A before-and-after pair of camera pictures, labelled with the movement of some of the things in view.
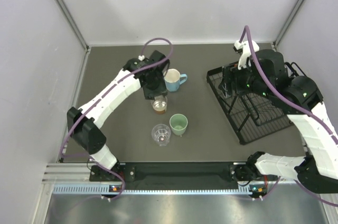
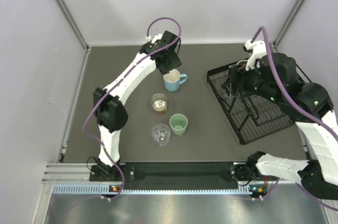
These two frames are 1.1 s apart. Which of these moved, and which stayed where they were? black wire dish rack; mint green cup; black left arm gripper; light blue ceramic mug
Moved: black left arm gripper
Stayed: light blue ceramic mug; mint green cup; black wire dish rack
